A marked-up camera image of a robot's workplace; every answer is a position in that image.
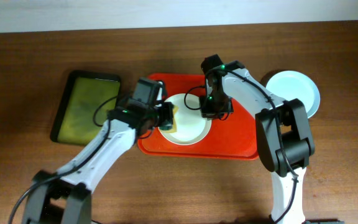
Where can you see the white plate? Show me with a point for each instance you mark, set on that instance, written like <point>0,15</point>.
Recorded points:
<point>190,127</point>

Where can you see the black tray with soapy water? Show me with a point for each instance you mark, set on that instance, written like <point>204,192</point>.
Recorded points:
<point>86,99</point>

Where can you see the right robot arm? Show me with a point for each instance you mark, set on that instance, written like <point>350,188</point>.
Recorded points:
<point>283,135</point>

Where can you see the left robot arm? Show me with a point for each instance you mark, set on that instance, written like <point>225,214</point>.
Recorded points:
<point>66,195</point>

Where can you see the yellow green sponge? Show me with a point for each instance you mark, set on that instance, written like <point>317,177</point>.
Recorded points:
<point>173,123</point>

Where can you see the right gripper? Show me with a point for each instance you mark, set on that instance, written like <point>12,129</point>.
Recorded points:
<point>211,112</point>

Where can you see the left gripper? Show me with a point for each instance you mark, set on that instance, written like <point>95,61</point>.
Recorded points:
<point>166,116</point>

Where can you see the red plastic tray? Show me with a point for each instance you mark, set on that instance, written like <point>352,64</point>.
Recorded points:
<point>233,138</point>

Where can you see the pale blue top plate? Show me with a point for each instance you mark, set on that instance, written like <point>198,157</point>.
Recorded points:
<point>292,84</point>

